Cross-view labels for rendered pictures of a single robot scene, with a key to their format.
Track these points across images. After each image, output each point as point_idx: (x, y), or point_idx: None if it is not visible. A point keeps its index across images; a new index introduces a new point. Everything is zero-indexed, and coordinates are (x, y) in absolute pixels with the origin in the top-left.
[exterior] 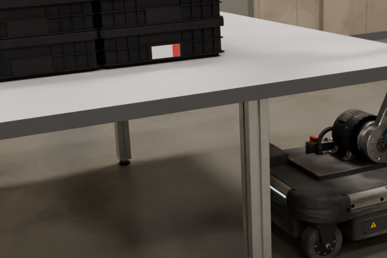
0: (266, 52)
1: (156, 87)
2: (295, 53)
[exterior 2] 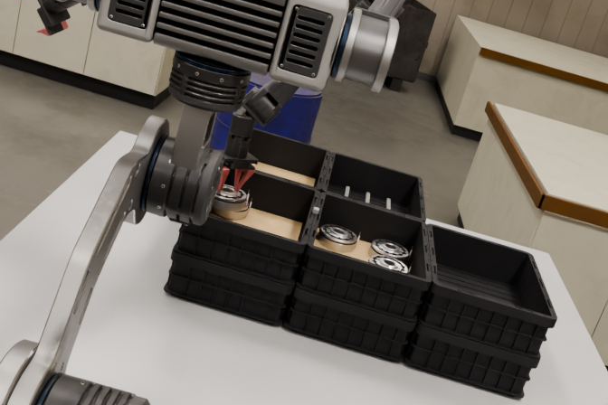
0: (135, 317)
1: (87, 212)
2: (94, 321)
